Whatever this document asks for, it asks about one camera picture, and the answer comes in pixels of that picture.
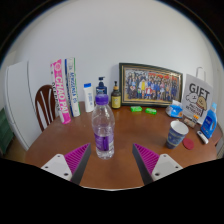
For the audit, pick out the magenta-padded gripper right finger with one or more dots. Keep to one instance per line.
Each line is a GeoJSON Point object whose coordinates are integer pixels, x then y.
{"type": "Point", "coordinates": [147, 158]}

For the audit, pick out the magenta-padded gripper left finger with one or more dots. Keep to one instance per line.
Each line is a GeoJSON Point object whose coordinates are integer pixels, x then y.
{"type": "Point", "coordinates": [76, 158]}

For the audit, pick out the clear water bottle purple cap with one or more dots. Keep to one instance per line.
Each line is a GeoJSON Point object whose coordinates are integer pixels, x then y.
{"type": "Point", "coordinates": [103, 133]}

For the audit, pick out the blue and white paper cup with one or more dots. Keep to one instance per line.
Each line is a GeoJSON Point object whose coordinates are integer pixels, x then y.
{"type": "Point", "coordinates": [175, 135]}

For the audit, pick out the flat round red coaster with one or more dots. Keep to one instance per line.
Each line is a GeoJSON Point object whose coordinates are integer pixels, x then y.
{"type": "Point", "coordinates": [189, 144]}

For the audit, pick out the small beige snack packet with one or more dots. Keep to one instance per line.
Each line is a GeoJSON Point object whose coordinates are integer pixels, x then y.
{"type": "Point", "coordinates": [189, 121]}

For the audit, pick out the white remote control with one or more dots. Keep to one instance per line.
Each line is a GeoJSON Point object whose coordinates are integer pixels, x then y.
{"type": "Point", "coordinates": [202, 137]}

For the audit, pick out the white lotion bottle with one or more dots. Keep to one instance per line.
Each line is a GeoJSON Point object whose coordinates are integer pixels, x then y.
{"type": "Point", "coordinates": [88, 98]}

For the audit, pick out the small orange striped box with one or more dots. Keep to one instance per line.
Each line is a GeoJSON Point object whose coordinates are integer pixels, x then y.
{"type": "Point", "coordinates": [196, 117]}

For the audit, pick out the amber pump bottle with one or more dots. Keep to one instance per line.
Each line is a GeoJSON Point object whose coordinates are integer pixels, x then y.
{"type": "Point", "coordinates": [116, 99]}

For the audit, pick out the tall pink box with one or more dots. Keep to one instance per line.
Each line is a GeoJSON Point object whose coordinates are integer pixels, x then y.
{"type": "Point", "coordinates": [60, 93]}

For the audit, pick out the wooden chair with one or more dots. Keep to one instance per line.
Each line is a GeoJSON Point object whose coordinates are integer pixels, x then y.
{"type": "Point", "coordinates": [41, 100]}

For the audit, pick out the tall green and white box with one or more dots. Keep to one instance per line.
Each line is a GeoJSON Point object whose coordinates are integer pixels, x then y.
{"type": "Point", "coordinates": [73, 88]}

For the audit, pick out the blue detergent bottle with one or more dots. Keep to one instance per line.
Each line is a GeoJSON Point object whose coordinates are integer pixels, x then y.
{"type": "Point", "coordinates": [209, 123]}

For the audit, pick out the framed group photo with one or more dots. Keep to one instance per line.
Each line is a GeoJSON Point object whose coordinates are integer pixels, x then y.
{"type": "Point", "coordinates": [150, 85]}

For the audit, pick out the dark blue pump bottle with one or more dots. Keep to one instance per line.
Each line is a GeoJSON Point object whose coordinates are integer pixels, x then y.
{"type": "Point", "coordinates": [101, 88]}

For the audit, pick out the white tall cabinet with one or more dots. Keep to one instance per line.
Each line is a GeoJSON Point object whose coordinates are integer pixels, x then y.
{"type": "Point", "coordinates": [20, 103]}

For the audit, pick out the white paper gift bag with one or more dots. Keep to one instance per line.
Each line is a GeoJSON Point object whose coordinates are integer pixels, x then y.
{"type": "Point", "coordinates": [198, 96]}

